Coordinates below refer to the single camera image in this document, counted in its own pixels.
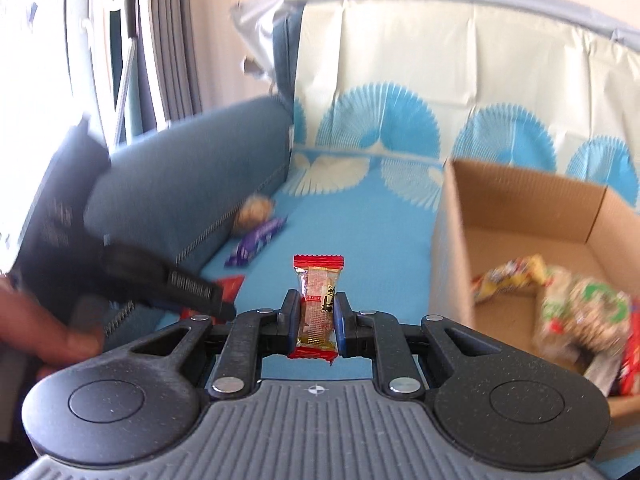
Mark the clear red-ended candy packet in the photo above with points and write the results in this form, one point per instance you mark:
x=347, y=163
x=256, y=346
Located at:
x=315, y=310

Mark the blue white printed blanket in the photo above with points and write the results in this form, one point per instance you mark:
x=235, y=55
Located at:
x=375, y=210

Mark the yellow snack bar packet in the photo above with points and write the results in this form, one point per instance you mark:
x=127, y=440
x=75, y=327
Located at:
x=515, y=275

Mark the round puffed grain cake packet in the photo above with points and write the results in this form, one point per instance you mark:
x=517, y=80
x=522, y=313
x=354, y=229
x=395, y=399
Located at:
x=585, y=315

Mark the grey curtain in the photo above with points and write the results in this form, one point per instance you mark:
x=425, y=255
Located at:
x=172, y=50

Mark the person's left hand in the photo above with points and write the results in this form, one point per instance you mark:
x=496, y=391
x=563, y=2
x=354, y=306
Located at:
x=35, y=325

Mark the red orange printed snack packet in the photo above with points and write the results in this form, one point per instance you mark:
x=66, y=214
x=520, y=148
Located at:
x=631, y=360

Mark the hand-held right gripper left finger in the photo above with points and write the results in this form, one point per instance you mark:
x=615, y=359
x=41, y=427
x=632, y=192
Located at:
x=298, y=320

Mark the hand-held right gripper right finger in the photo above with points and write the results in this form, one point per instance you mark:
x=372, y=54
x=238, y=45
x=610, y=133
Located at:
x=340, y=320

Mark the cardboard box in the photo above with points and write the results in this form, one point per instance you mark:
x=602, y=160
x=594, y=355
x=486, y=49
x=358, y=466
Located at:
x=525, y=200

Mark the metal rod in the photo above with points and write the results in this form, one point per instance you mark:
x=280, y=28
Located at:
x=125, y=95

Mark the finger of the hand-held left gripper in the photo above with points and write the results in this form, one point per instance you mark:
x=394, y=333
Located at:
x=200, y=292

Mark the brown nut cake clear packet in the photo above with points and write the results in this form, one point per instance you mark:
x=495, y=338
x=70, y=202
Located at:
x=255, y=212

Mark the purple snack packet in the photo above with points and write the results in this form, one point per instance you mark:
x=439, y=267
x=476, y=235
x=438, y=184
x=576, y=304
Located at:
x=257, y=242

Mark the blue-grey sofa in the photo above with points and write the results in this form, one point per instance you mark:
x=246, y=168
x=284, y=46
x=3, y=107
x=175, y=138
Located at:
x=175, y=175

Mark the silver stick packet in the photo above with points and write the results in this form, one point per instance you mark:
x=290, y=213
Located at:
x=602, y=375

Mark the dark red snack packet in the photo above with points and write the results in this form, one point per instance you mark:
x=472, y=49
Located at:
x=231, y=285

